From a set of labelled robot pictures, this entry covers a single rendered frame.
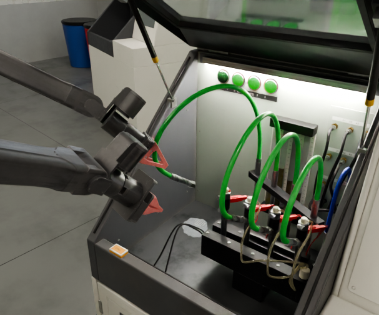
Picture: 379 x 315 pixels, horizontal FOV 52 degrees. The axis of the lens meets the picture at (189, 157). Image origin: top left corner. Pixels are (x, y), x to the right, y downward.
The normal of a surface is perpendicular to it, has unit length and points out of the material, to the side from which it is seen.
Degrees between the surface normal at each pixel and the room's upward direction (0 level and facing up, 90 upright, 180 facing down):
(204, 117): 90
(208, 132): 90
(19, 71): 72
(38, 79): 67
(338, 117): 90
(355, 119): 90
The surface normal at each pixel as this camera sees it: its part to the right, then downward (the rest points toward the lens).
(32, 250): 0.00, -0.89
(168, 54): 0.53, 0.40
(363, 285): -0.58, 0.15
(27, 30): 0.72, 0.33
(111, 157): -0.33, -0.23
